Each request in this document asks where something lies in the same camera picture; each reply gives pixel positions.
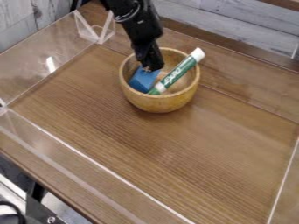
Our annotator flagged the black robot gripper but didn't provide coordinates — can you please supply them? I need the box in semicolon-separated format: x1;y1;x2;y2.
99;0;164;72

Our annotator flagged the blue rectangular block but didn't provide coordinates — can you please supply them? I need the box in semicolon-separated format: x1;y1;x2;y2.
128;66;160;94

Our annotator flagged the light wooden bowl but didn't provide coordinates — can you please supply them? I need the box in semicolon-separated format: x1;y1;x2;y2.
119;47;204;114

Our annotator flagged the green and white tube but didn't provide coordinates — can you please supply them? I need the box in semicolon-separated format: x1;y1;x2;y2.
148;48;205;95

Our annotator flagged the black metal table leg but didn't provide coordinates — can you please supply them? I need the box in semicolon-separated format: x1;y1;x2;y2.
25;183;67;224

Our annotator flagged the clear acrylic tray wall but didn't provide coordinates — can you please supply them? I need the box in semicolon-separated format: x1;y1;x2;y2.
0;8;299;224

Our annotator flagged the black cable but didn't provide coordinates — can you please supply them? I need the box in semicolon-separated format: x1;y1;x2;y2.
0;200;28;224

